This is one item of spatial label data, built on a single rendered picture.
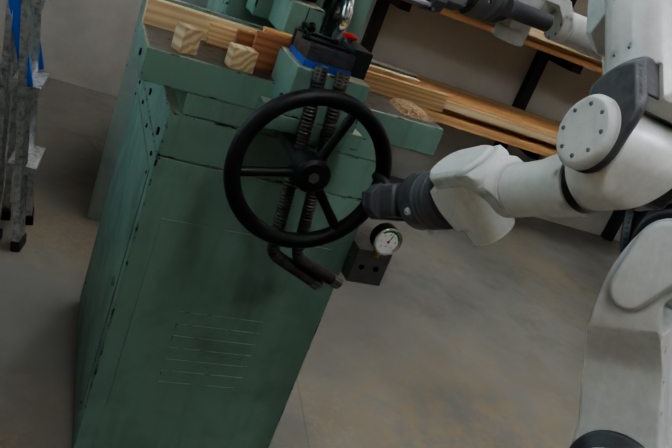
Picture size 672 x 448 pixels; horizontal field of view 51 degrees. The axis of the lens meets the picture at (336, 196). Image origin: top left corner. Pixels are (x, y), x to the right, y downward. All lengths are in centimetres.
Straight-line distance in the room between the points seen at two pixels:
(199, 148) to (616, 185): 79
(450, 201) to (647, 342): 34
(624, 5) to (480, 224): 32
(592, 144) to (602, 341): 44
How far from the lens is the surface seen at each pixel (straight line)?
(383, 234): 141
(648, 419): 111
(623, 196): 75
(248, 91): 128
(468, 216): 93
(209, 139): 130
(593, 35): 103
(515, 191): 83
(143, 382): 157
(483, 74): 416
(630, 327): 105
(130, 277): 142
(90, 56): 388
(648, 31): 77
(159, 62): 125
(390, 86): 153
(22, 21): 207
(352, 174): 140
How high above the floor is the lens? 118
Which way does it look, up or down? 20 degrees down
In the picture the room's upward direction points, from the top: 21 degrees clockwise
